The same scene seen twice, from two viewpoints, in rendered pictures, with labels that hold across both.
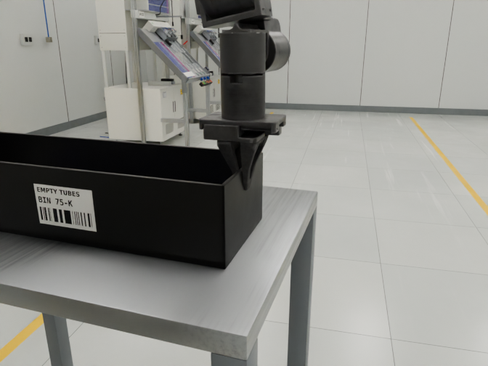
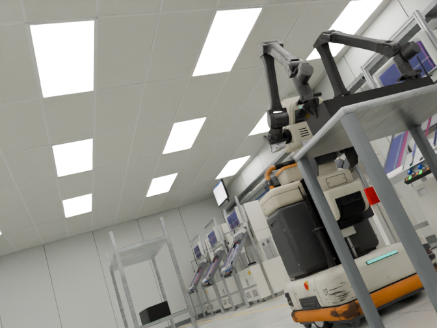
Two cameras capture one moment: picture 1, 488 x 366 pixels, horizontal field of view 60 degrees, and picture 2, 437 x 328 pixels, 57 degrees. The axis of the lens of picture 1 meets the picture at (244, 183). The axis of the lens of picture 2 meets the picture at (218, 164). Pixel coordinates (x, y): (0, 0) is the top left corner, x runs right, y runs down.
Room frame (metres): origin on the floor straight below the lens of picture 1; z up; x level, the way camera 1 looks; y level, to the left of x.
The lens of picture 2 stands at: (1.55, -1.33, 0.35)
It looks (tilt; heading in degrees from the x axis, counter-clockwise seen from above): 17 degrees up; 143
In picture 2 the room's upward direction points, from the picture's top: 21 degrees counter-clockwise
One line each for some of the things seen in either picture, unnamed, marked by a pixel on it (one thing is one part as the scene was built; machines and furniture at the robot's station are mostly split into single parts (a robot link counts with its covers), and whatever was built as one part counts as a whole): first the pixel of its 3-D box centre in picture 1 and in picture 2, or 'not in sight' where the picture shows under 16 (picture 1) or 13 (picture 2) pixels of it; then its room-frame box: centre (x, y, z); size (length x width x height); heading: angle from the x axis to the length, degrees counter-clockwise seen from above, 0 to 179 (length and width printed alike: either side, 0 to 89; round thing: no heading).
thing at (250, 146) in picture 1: (237, 155); (315, 107); (0.56, 0.01, 0.93); 0.07 x 0.07 x 0.09; 72
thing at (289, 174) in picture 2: not in sight; (297, 174); (-0.18, 0.54, 0.87); 0.23 x 0.15 x 0.11; 72
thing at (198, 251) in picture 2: not in sight; (211, 272); (-7.38, 4.00, 0.95); 1.37 x 0.82 x 1.90; 77
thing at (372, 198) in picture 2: not in sight; (383, 228); (-0.79, 1.96, 0.39); 0.24 x 0.24 x 0.78; 77
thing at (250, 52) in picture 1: (245, 53); (300, 81); (0.56, 0.00, 1.06); 0.07 x 0.06 x 0.07; 154
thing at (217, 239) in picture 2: not in sight; (227, 261); (-5.97, 3.65, 0.95); 1.37 x 0.82 x 1.90; 77
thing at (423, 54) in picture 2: not in sight; (409, 71); (0.05, 2.11, 1.52); 0.51 x 0.13 x 0.27; 167
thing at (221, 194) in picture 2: not in sight; (223, 192); (-4.59, 3.18, 2.10); 0.58 x 0.14 x 0.41; 167
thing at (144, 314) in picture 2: not in sight; (153, 313); (-1.90, 0.06, 0.41); 0.57 x 0.17 x 0.11; 167
